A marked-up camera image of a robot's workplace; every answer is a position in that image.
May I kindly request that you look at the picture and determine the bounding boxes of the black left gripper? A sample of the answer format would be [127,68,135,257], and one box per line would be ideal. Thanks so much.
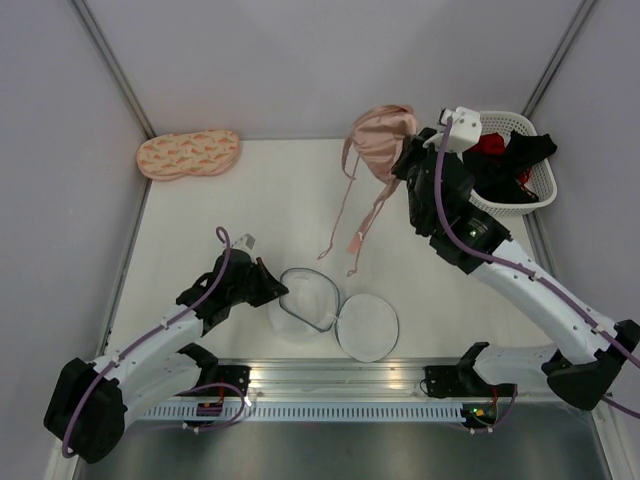
[228,257,288,308]

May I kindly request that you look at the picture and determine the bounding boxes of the pink bra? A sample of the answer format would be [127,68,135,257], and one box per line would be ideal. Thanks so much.
[317,104,418,277]

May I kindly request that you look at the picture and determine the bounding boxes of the round white mesh laundry bag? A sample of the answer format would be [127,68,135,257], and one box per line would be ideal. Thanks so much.
[267,268,400,363]

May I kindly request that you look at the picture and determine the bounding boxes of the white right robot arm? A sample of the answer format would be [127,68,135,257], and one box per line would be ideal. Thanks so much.
[392,128,639,411]

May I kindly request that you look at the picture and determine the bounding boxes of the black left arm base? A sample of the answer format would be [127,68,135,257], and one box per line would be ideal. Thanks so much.
[175,365,251,398]

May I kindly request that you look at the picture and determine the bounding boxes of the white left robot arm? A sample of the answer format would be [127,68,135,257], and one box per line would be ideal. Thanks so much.
[43,249,289,463]

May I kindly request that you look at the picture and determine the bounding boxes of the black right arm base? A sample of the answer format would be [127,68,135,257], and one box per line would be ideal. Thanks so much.
[421,365,470,399]

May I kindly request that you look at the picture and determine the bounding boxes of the pink patterned bra case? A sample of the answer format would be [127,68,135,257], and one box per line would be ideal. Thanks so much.
[136,129,242,181]

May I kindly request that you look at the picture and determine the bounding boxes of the black underwear garment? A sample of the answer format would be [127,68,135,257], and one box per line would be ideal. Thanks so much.
[463,130,557,204]

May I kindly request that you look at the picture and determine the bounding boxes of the white plastic basket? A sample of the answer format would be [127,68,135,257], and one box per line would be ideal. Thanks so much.
[462,111,557,216]

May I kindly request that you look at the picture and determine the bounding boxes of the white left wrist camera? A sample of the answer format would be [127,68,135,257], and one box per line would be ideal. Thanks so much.
[232,234,256,254]

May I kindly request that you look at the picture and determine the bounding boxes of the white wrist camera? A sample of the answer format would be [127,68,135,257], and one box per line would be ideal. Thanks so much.
[232,234,256,254]
[438,107,482,153]

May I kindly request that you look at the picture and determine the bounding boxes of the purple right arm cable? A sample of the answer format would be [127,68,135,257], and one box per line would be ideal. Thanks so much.
[432,117,640,421]

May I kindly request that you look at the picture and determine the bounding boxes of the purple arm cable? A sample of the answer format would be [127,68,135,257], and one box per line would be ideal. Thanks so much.
[432,117,640,421]
[59,226,233,459]

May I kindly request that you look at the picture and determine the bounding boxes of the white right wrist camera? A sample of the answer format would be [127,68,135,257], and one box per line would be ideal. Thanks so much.
[438,107,482,153]

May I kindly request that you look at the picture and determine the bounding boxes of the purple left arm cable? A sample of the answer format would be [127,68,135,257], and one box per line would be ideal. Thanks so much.
[59,226,233,459]

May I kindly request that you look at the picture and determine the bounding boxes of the aluminium mounting rail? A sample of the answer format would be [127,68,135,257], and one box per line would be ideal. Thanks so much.
[219,358,457,402]

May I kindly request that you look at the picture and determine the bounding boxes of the white slotted cable duct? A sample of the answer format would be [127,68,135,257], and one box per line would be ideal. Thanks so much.
[141,400,465,423]

